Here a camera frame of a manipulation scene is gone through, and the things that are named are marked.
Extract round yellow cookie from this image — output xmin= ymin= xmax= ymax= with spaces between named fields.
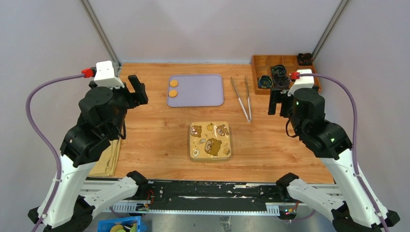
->
xmin=168 ymin=89 xmax=178 ymax=98
xmin=169 ymin=80 xmax=178 ymax=87

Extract metal kitchen tongs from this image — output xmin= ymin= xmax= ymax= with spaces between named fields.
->
xmin=230 ymin=75 xmax=253 ymax=123

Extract lavender plastic tray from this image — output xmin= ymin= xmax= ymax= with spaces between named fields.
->
xmin=166 ymin=74 xmax=224 ymax=107

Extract silver square tin lid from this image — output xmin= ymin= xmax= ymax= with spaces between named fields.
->
xmin=188 ymin=121 xmax=232 ymax=162

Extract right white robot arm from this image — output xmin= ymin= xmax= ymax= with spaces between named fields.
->
xmin=268 ymin=88 xmax=400 ymax=232

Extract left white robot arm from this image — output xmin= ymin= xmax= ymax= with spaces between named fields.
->
xmin=28 ymin=75 xmax=148 ymax=232

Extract dark rolled sock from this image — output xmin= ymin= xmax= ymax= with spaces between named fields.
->
xmin=258 ymin=75 xmax=274 ymax=89
xmin=270 ymin=64 xmax=287 ymax=77
xmin=273 ymin=75 xmax=291 ymax=89
xmin=296 ymin=53 xmax=313 ymax=66

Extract wooden compartment organizer box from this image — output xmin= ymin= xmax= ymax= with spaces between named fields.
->
xmin=250 ymin=55 xmax=316 ymax=95

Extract folded yellow cloth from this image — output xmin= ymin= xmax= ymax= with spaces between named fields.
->
xmin=88 ymin=139 xmax=122 ymax=177

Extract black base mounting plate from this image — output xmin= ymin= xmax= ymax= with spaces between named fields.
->
xmin=129 ymin=180 xmax=297 ymax=213

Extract blue plastic bin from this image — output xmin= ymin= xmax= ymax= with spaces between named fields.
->
xmin=97 ymin=216 xmax=148 ymax=232

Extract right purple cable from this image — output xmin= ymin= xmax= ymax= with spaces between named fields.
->
xmin=281 ymin=72 xmax=390 ymax=232

